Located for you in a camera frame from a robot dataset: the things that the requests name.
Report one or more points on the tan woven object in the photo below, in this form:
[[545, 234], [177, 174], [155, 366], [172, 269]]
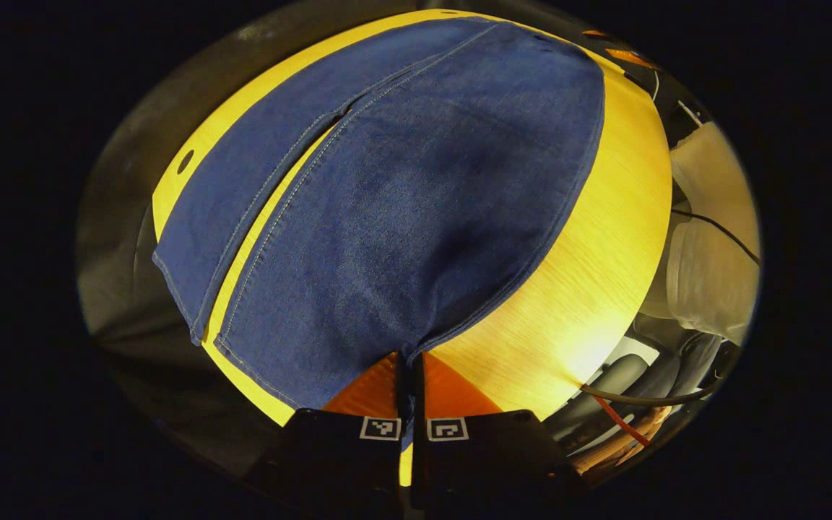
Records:
[[625, 448]]

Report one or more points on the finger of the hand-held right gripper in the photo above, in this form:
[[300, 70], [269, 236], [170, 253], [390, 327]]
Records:
[[629, 58], [595, 33]]

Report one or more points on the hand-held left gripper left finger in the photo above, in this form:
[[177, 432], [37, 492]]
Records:
[[401, 393]]

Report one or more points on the grey chair base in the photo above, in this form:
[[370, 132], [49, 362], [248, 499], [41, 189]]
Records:
[[647, 375]]

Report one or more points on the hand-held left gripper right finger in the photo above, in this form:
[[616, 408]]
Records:
[[419, 393]]

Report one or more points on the blue denim jeans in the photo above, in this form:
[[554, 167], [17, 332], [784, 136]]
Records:
[[423, 217]]

